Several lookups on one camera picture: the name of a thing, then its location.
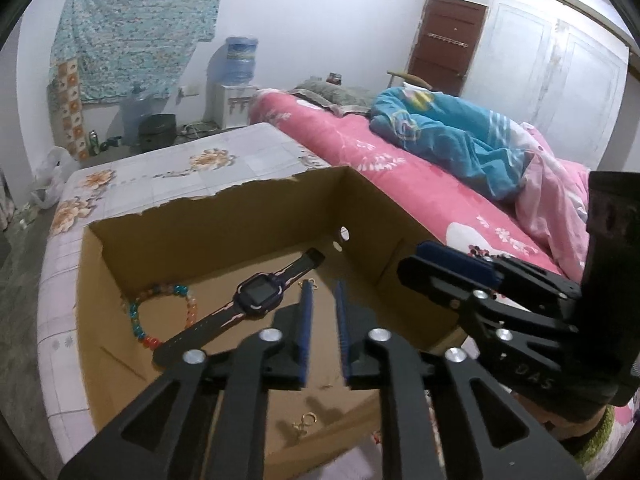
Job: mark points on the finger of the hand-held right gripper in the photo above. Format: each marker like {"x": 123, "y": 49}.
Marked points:
{"x": 430, "y": 285}
{"x": 460, "y": 262}

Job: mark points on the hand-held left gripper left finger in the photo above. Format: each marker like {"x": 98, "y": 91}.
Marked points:
{"x": 305, "y": 340}

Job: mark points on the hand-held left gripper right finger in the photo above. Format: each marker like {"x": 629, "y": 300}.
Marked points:
{"x": 344, "y": 340}

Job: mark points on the small gold earring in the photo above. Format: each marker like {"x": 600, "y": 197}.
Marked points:
{"x": 306, "y": 285}

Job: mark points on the gold hoop earring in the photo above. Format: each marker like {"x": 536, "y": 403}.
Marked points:
{"x": 302, "y": 427}

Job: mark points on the brown cardboard box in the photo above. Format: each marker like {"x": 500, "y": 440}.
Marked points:
{"x": 225, "y": 240}

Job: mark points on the pink blanket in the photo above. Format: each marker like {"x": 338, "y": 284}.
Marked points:
{"x": 550, "y": 195}

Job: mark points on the blue blanket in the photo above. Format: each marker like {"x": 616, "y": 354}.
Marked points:
{"x": 450, "y": 145}

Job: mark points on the green shaggy rug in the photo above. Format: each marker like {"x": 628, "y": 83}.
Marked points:
{"x": 600, "y": 435}

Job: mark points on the wooden chair back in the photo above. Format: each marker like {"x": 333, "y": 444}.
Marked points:
{"x": 412, "y": 78}

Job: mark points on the grey pillow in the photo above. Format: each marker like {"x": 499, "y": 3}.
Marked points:
{"x": 340, "y": 95}

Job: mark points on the white wardrobe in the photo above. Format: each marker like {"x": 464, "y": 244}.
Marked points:
{"x": 550, "y": 70}

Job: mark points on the small dark box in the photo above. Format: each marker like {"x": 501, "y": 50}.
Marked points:
{"x": 335, "y": 79}

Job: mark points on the brown wooden door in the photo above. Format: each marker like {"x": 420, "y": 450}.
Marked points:
{"x": 445, "y": 35}

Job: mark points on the white water dispenser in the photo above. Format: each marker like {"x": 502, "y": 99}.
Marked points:
{"x": 225, "y": 105}

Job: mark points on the dark cooking pot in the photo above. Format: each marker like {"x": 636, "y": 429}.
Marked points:
{"x": 157, "y": 132}

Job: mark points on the green bottle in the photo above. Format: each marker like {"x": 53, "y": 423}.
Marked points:
{"x": 93, "y": 142}

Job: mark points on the white plastic bag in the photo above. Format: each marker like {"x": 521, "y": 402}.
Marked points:
{"x": 52, "y": 175}

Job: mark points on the orange checkered cloth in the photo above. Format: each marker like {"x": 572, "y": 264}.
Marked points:
{"x": 67, "y": 110}

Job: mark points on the white wall socket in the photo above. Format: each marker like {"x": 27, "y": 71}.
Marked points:
{"x": 190, "y": 91}

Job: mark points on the teal patterned wall cloth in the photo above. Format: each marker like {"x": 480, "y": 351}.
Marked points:
{"x": 135, "y": 25}

